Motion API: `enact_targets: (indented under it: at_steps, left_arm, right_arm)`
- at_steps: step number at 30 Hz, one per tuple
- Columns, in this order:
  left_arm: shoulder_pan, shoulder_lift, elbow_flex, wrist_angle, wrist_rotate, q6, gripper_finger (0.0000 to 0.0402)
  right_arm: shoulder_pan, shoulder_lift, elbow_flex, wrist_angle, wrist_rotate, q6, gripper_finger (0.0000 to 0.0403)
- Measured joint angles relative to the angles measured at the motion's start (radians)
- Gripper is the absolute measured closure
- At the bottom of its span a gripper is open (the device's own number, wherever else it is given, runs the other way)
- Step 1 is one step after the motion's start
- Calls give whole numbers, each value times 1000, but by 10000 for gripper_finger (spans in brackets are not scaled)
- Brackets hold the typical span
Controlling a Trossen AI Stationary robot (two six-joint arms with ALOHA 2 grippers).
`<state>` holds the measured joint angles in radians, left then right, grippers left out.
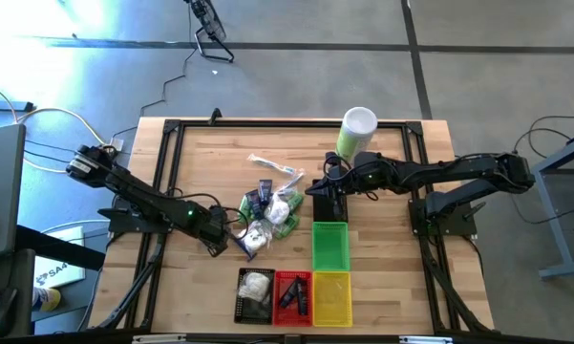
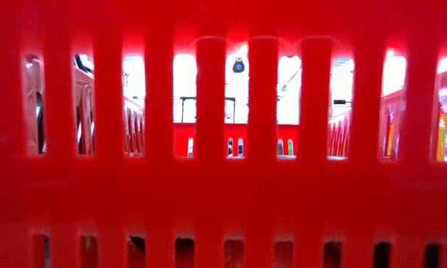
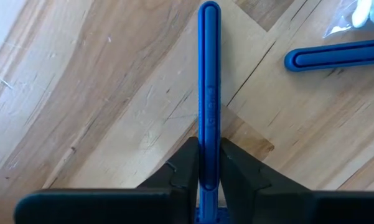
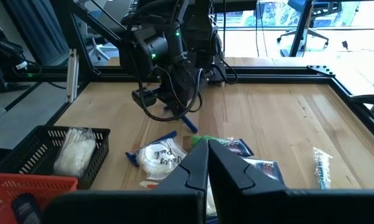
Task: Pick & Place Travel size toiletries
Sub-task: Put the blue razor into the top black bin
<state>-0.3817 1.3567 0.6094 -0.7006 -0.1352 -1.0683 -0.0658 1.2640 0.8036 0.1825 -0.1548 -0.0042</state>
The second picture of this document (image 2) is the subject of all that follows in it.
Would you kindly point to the black framed table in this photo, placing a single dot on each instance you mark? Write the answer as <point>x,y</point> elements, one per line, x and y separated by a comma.
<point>187,98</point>

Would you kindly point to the black round hanging device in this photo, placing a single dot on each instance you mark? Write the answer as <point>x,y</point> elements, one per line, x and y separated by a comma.
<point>238,66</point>

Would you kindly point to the red slotted plastic basket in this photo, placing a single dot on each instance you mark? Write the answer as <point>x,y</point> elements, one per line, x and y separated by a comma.
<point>223,204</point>

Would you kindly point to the yellow slotted plastic basket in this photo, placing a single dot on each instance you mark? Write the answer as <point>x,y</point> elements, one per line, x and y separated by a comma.
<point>442,137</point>

